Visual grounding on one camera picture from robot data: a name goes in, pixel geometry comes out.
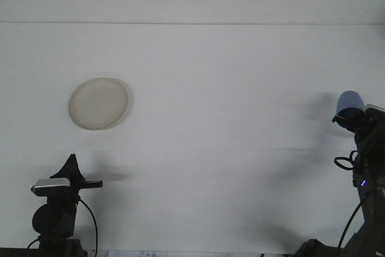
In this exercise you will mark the pale blue cup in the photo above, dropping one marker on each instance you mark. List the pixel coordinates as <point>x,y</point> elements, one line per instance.
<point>349,100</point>

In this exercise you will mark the pale round plate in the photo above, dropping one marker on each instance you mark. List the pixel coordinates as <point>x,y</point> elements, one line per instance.
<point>97,105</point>

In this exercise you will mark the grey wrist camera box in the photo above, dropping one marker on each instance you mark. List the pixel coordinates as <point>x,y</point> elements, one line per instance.
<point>374,108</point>
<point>51,185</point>

